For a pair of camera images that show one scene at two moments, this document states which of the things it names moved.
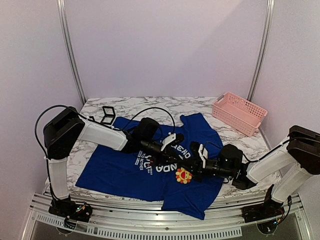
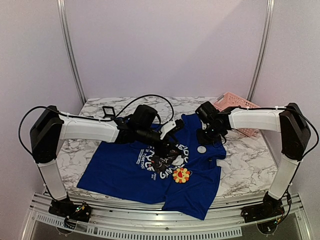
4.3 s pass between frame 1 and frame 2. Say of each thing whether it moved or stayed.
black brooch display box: stayed
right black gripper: moved
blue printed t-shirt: stayed
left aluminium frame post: stayed
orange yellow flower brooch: moved
